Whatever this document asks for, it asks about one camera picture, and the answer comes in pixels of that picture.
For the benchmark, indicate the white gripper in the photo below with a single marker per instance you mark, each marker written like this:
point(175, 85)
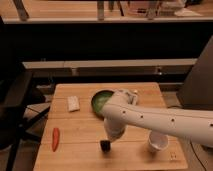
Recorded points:
point(114, 135)

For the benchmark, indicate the small black eraser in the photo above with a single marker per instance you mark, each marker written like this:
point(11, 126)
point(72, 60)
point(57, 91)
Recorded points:
point(105, 145)

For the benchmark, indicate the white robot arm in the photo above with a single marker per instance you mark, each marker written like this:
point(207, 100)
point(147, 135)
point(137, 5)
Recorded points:
point(120, 110)

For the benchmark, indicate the green round plate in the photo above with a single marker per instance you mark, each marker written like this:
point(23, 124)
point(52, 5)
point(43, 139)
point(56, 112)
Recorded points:
point(99, 99)

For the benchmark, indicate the white plastic cup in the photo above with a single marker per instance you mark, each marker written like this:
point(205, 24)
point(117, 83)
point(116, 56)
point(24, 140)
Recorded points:
point(157, 142)

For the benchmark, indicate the white rectangular sponge block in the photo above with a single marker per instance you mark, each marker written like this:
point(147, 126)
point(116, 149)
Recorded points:
point(73, 103)

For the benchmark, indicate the red chili pepper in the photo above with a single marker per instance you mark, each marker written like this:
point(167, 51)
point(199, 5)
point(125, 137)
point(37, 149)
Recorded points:
point(55, 139)

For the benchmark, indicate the grey monitor back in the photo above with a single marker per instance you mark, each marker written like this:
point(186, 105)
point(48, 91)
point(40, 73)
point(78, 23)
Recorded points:
point(197, 90)

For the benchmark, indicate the black office chair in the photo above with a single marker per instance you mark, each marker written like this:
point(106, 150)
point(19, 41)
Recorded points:
point(17, 91)

